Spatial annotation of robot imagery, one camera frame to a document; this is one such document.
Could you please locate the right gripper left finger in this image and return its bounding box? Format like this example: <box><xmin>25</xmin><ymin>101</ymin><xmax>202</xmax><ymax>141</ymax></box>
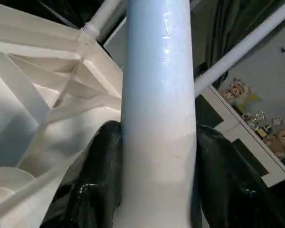
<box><xmin>40</xmin><ymin>120</ymin><xmax>124</xmax><ymax>228</ymax></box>

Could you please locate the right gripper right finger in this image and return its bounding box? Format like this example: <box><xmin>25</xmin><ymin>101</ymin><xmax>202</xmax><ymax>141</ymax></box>
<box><xmin>195</xmin><ymin>124</ymin><xmax>285</xmax><ymax>228</ymax></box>

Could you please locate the white plastic table top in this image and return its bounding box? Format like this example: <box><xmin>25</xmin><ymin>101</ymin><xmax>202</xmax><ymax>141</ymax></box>
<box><xmin>0</xmin><ymin>0</ymin><xmax>130</xmax><ymax>228</ymax></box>

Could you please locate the white plastic table leg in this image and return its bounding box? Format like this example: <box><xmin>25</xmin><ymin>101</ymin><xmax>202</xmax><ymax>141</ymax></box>
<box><xmin>113</xmin><ymin>0</ymin><xmax>199</xmax><ymax>228</ymax></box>
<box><xmin>193</xmin><ymin>0</ymin><xmax>285</xmax><ymax>99</ymax></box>
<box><xmin>79</xmin><ymin>0</ymin><xmax>130</xmax><ymax>43</ymax></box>

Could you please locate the white glass door cabinet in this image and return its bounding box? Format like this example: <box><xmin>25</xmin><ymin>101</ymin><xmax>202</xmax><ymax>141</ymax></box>
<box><xmin>199</xmin><ymin>76</ymin><xmax>285</xmax><ymax>189</ymax></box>

